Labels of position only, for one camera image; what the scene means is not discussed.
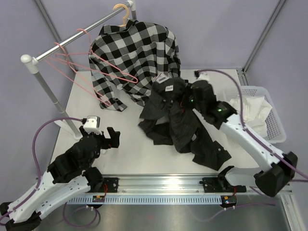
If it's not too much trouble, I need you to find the aluminium mounting rail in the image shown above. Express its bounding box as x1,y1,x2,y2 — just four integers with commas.
36,174,293,194

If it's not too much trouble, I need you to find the pink wire hanger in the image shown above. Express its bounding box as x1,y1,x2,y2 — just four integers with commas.
45,42,111,106
76,28,139,83

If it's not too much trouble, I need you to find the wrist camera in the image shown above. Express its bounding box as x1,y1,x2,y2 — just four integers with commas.
83,115,103,135
194,70,211,83

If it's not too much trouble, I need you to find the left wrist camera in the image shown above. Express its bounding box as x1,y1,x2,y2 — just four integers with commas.
83,115,103,135

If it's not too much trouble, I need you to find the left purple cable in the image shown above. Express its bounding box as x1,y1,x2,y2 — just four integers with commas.
0,117,104,228

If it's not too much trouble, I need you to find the beige wooden hanger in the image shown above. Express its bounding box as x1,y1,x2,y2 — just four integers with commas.
112,3,129,27

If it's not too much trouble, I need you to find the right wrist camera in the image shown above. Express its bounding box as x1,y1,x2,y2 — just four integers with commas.
194,70,211,83

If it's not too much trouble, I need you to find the black white checkered shirt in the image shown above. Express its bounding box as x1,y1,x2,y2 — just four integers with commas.
89,20,181,112

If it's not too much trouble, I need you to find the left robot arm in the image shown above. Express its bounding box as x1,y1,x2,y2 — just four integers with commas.
0,127,120,231

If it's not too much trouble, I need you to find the white plastic basket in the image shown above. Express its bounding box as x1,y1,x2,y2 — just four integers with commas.
241,86,286,144

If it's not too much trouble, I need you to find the white slotted cable duct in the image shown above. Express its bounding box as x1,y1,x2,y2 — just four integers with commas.
67,195,222,205

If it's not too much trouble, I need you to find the metal clothes rack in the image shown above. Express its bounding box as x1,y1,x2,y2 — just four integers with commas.
20,0,137,140

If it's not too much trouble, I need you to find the black pinstripe shirt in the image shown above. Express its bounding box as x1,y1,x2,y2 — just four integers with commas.
138,74,231,171

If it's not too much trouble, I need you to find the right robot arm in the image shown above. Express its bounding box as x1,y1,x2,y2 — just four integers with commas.
181,80,298,197

